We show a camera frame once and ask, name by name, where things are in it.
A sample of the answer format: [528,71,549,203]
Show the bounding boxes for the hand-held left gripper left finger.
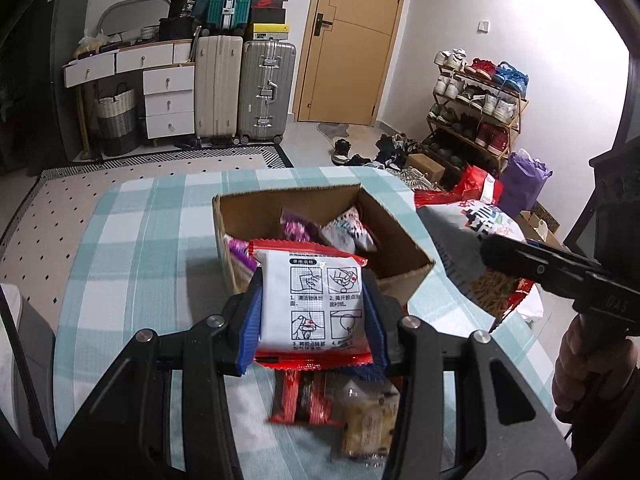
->
[47,267,264,480]

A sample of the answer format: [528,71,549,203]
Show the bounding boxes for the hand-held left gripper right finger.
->
[360,269,578,480]

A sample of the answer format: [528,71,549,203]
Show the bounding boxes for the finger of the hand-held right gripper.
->
[480,234,599,302]

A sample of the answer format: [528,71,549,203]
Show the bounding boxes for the purple snack bag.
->
[225,234,258,286]

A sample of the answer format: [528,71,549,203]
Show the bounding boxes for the white red-edged packet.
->
[248,239,375,372]

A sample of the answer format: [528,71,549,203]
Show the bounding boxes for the noodle stick snack bag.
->
[414,191,545,321]

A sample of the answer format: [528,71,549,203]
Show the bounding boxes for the brown cardboard box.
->
[212,184,436,306]

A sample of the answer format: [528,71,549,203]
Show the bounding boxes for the red packet with dark window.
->
[269,367,347,427]

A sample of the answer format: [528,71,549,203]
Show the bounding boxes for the clear pastry packet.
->
[332,379,402,460]

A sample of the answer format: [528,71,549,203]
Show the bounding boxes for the silver snack bag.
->
[280,207,376,254]

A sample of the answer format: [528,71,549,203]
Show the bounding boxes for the person's right hand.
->
[552,316,603,423]

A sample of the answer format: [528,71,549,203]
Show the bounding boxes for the purple gift bag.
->
[500,149,553,216]

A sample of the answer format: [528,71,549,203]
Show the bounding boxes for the red shopping bag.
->
[452,164,503,206]

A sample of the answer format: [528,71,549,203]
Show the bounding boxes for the wooden shoe rack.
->
[425,67,530,176]

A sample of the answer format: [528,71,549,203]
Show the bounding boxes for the small cardboard carton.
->
[406,152,446,183]

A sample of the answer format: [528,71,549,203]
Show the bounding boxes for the pile of loose shoes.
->
[330,132,431,191]

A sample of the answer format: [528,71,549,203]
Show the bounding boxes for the rows of racked sneakers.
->
[432,49,530,156]

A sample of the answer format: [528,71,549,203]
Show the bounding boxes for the grey door mat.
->
[317,122,386,153]

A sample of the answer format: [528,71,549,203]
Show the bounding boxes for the beige dotted rug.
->
[0,142,296,291]

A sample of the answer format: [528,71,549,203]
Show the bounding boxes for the white side table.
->
[0,282,56,453]

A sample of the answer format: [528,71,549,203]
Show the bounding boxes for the white dresser with drawers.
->
[62,37,197,148]

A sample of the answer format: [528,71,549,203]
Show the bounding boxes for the silver suitcase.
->
[236,39,297,145]

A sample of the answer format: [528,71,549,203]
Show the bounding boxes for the beige suitcase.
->
[194,35,244,147]

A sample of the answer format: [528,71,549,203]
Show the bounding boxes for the woven laundry basket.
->
[95,85,138,157]

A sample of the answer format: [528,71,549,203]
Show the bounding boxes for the wooden door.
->
[292,0,412,126]

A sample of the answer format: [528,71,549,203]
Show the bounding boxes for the yellow black shoe box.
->
[252,22,292,42]

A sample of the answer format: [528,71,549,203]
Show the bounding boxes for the black storage bag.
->
[159,17,197,41]

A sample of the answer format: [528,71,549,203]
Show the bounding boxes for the plain black shoe box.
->
[249,7,287,25]

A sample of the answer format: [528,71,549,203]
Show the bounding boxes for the tied plastic bag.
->
[75,30,108,56]

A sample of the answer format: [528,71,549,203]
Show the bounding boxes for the grey refrigerator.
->
[25,0,91,176]

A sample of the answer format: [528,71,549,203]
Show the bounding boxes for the arched mirror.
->
[97,0,171,43]

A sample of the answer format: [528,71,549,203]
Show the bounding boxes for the dark tall wardrobe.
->
[0,0,56,176]

